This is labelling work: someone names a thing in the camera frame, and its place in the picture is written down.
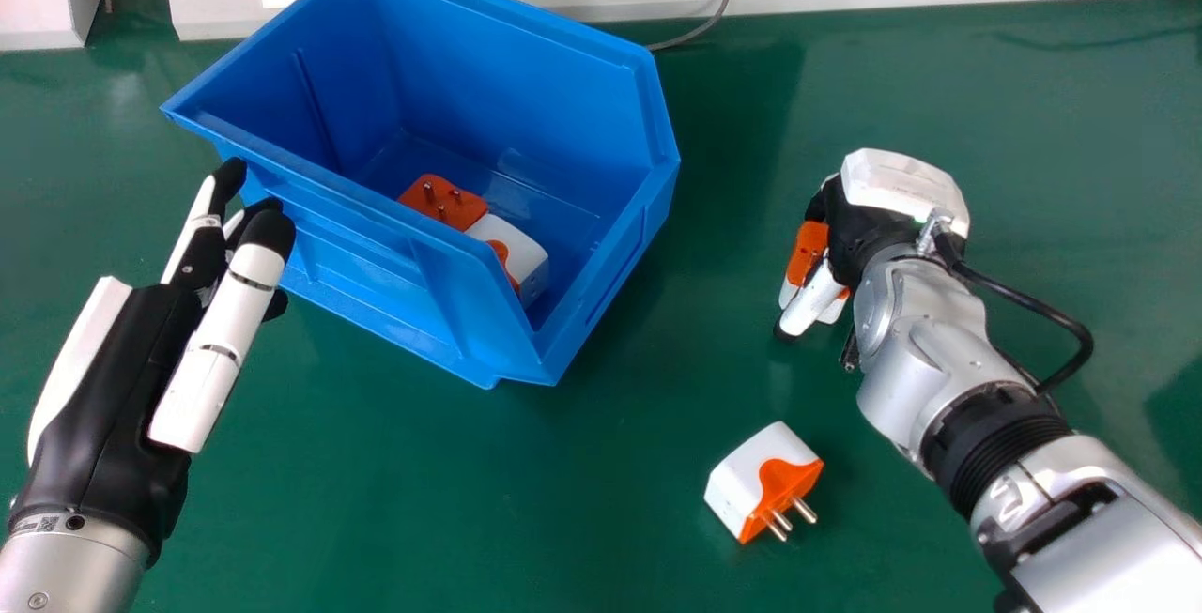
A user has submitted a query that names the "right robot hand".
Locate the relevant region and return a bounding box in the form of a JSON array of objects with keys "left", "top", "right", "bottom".
[{"left": 775, "top": 148, "right": 972, "bottom": 342}]

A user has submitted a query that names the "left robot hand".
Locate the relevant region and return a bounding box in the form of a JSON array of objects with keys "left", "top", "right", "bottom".
[{"left": 8, "top": 158, "right": 298, "bottom": 565}]

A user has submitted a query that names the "white-and-orange plug adapter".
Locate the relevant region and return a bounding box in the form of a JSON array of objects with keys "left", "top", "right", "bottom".
[
  {"left": 786, "top": 221, "right": 833, "bottom": 288},
  {"left": 703, "top": 421, "right": 826, "bottom": 545},
  {"left": 464, "top": 213, "right": 551, "bottom": 307},
  {"left": 396, "top": 173, "right": 490, "bottom": 232}
]

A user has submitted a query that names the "blue plastic bin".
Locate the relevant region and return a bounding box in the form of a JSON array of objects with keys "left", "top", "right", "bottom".
[{"left": 160, "top": 0, "right": 682, "bottom": 391}]

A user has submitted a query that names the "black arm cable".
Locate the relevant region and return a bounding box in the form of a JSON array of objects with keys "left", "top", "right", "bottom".
[{"left": 925, "top": 219, "right": 1096, "bottom": 398}]

